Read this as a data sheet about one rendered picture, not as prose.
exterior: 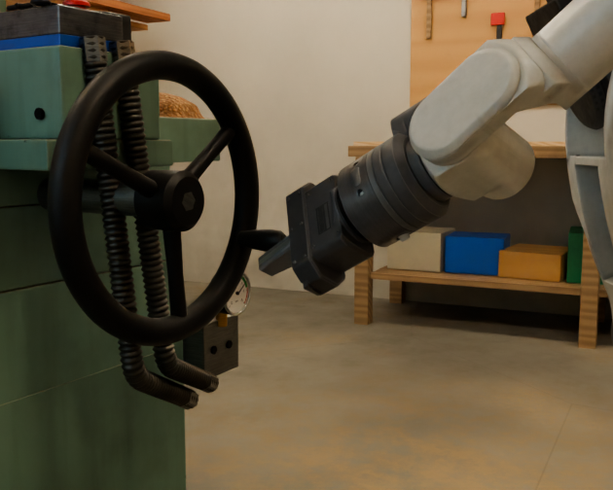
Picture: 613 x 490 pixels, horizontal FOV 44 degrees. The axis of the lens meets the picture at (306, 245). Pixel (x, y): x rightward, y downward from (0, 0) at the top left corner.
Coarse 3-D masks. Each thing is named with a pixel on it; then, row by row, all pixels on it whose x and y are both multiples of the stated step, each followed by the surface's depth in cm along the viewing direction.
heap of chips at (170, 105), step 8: (160, 96) 105; (168, 96) 105; (176, 96) 107; (160, 104) 104; (168, 104) 104; (176, 104) 104; (184, 104) 106; (192, 104) 107; (160, 112) 103; (168, 112) 103; (176, 112) 104; (184, 112) 105; (192, 112) 106
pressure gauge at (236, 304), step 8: (240, 280) 106; (248, 280) 107; (240, 288) 106; (248, 288) 108; (232, 296) 105; (240, 296) 106; (248, 296) 108; (232, 304) 105; (240, 304) 106; (224, 312) 105; (232, 312) 104; (240, 312) 106; (224, 320) 107
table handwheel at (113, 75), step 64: (128, 64) 68; (192, 64) 75; (64, 128) 64; (64, 192) 63; (128, 192) 76; (192, 192) 75; (256, 192) 86; (64, 256) 64; (128, 320) 70; (192, 320) 78
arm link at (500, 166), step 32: (384, 160) 69; (416, 160) 68; (480, 160) 65; (512, 160) 67; (384, 192) 68; (416, 192) 68; (448, 192) 68; (480, 192) 69; (512, 192) 71; (416, 224) 70
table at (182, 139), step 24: (168, 120) 100; (192, 120) 104; (0, 144) 76; (24, 144) 74; (48, 144) 72; (120, 144) 80; (168, 144) 87; (192, 144) 105; (0, 168) 76; (24, 168) 74; (48, 168) 73
